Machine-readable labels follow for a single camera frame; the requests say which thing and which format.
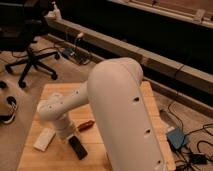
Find power strip with plugs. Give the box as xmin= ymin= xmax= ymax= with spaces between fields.
xmin=61 ymin=48 xmax=91 ymax=65

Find black office chair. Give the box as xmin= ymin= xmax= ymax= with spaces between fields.
xmin=0 ymin=0 xmax=60 ymax=88

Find red chili pepper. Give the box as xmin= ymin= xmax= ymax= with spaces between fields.
xmin=78 ymin=120 xmax=94 ymax=132

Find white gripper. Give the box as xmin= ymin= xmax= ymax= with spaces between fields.
xmin=53 ymin=118 xmax=76 ymax=140

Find white rectangular block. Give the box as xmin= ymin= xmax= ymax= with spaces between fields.
xmin=33 ymin=128 xmax=55 ymax=151

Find black eraser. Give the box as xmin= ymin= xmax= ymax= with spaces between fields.
xmin=69 ymin=136 xmax=87 ymax=160

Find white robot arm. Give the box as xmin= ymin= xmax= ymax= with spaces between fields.
xmin=38 ymin=57 xmax=168 ymax=171

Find white spray bottle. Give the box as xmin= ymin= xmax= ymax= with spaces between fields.
xmin=47 ymin=1 xmax=62 ymax=20

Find blue electronic box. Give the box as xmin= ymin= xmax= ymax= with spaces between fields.
xmin=166 ymin=128 xmax=189 ymax=150

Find black floor cables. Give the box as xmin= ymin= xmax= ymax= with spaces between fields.
xmin=166 ymin=99 xmax=213 ymax=171

